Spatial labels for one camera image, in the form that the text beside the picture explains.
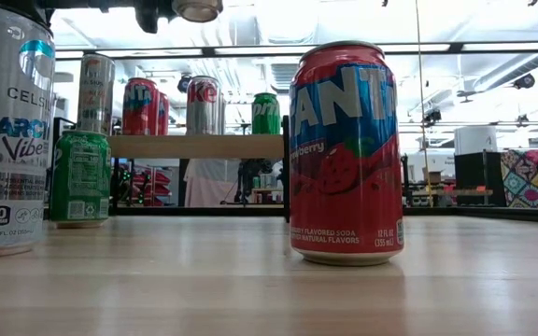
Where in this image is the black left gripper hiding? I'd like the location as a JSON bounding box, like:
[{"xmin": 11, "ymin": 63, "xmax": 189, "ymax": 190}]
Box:
[{"xmin": 133, "ymin": 0, "xmax": 177, "ymax": 35}]

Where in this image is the white orange Celsius can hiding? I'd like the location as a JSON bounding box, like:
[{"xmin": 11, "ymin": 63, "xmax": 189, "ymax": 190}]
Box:
[{"xmin": 76, "ymin": 52, "xmax": 117, "ymax": 136}]

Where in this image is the red Fanta strawberry can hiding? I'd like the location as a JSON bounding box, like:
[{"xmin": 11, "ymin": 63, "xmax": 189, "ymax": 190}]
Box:
[
  {"xmin": 156, "ymin": 91, "xmax": 171, "ymax": 136},
  {"xmin": 289, "ymin": 40, "xmax": 405, "ymax": 267},
  {"xmin": 121, "ymin": 77, "xmax": 161, "ymax": 136}
]

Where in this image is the white Celsius Arctic Vibe can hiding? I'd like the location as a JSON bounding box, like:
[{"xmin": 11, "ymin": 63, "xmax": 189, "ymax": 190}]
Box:
[{"xmin": 0, "ymin": 2, "xmax": 57, "ymax": 259}]

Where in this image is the shelf with bottles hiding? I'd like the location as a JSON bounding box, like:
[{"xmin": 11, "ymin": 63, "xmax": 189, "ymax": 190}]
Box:
[{"xmin": 249, "ymin": 173, "xmax": 285, "ymax": 205}]

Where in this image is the black overhead crossbar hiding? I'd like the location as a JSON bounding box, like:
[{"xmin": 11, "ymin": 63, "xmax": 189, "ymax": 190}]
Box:
[{"xmin": 53, "ymin": 40, "xmax": 538, "ymax": 60}]

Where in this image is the white box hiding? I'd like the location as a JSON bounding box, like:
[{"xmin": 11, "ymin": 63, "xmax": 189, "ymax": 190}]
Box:
[{"xmin": 453, "ymin": 125, "xmax": 499, "ymax": 157}]

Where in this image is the black partition panel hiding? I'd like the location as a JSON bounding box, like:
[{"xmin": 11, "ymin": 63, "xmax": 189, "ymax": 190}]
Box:
[{"xmin": 454, "ymin": 151, "xmax": 507, "ymax": 208}]

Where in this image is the colourful patchwork quilt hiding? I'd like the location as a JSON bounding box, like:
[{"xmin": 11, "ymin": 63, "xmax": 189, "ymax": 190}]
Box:
[{"xmin": 500, "ymin": 147, "xmax": 538, "ymax": 210}]

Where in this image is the wooden shelf black metal frame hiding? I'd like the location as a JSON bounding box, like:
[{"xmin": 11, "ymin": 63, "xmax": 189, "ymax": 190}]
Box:
[{"xmin": 51, "ymin": 114, "xmax": 296, "ymax": 224}]

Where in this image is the grey ceiling duct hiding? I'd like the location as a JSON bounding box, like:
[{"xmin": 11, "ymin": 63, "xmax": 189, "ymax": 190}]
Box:
[{"xmin": 472, "ymin": 49, "xmax": 538, "ymax": 92}]

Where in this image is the black aluminium table frame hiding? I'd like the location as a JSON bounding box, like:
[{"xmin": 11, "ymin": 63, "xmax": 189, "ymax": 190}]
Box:
[{"xmin": 44, "ymin": 204, "xmax": 538, "ymax": 225}]

